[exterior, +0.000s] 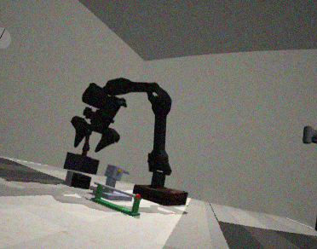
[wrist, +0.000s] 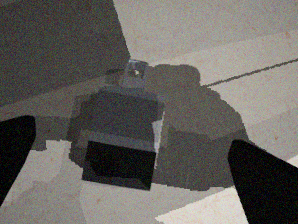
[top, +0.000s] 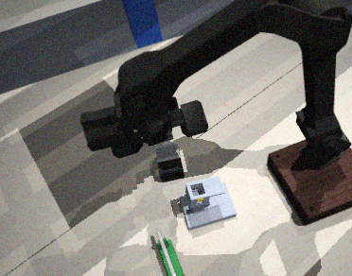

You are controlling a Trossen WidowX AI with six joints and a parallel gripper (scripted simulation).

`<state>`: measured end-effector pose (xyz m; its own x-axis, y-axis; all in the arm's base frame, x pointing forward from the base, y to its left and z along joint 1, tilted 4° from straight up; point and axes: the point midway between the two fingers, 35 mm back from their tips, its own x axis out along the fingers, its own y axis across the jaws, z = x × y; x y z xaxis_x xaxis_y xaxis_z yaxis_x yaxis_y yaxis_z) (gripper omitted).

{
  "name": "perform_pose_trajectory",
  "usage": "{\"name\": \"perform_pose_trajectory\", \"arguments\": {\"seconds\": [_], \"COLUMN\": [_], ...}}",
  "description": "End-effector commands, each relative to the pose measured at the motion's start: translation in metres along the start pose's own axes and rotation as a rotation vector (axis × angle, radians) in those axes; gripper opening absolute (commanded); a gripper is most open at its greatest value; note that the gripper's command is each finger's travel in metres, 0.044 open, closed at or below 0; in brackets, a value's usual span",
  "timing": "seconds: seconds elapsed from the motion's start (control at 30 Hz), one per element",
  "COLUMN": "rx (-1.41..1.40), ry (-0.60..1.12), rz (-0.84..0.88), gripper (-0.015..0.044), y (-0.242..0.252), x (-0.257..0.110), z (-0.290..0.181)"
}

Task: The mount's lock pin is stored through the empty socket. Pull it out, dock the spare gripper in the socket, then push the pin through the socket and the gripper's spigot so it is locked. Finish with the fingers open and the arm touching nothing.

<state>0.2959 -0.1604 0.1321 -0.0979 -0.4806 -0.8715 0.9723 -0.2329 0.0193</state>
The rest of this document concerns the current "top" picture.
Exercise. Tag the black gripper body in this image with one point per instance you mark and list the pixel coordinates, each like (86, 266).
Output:
(193, 118)

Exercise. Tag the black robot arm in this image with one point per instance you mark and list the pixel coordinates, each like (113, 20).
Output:
(143, 97)

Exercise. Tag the green u-shaped bracket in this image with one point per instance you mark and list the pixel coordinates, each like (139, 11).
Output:
(173, 258)

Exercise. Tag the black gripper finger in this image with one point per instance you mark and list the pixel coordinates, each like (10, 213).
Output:
(137, 147)
(185, 130)

